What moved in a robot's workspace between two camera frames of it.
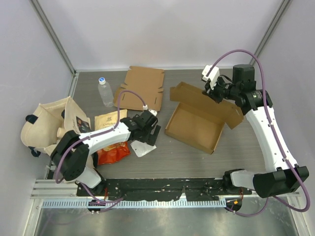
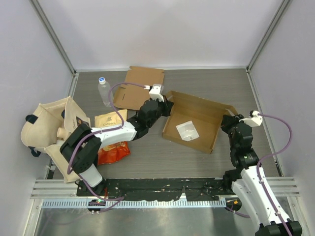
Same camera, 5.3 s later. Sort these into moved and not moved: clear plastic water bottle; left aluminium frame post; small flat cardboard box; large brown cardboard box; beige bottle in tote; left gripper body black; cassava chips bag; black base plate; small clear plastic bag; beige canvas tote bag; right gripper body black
Moved: left gripper body black; right gripper body black; small clear plastic bag; large brown cardboard box
Not moved: left aluminium frame post; small flat cardboard box; beige canvas tote bag; cassava chips bag; beige bottle in tote; clear plastic water bottle; black base plate
